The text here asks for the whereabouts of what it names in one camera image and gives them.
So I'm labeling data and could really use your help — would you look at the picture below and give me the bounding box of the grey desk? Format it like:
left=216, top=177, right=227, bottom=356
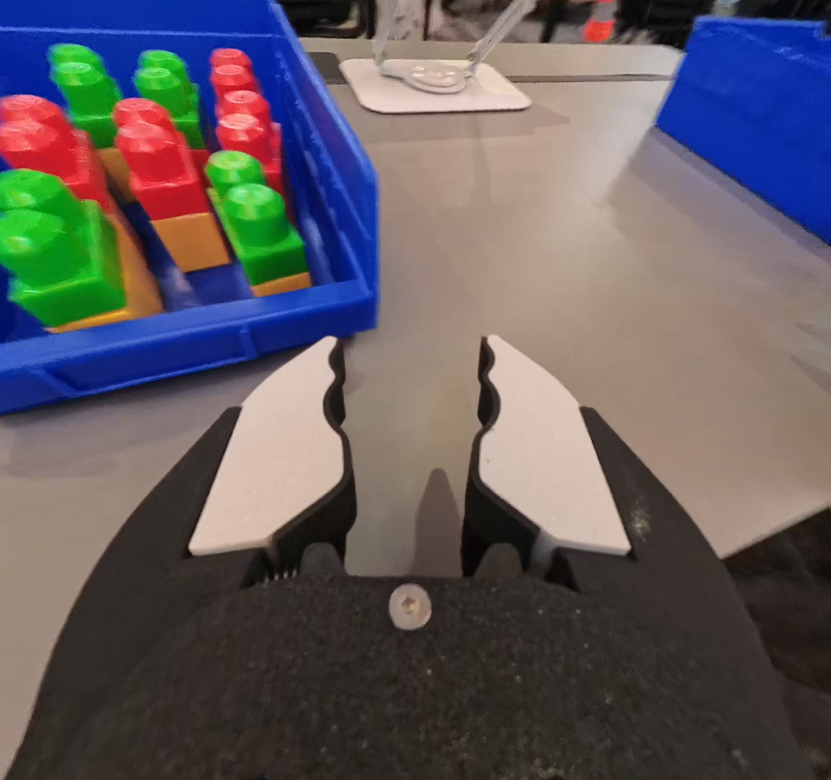
left=0, top=37, right=831, bottom=697

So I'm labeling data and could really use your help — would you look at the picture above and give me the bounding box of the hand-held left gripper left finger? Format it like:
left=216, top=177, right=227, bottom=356
left=188, top=336, right=358, bottom=576

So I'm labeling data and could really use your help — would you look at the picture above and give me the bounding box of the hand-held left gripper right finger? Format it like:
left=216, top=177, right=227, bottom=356
left=461, top=335, right=633, bottom=580

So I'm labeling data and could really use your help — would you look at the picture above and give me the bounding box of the blue plastic storage bin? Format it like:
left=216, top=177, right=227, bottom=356
left=0, top=0, right=380, bottom=416
left=654, top=14, right=831, bottom=245

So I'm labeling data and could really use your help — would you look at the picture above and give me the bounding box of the orange traffic cone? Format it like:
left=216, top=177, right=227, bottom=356
left=582, top=0, right=621, bottom=43

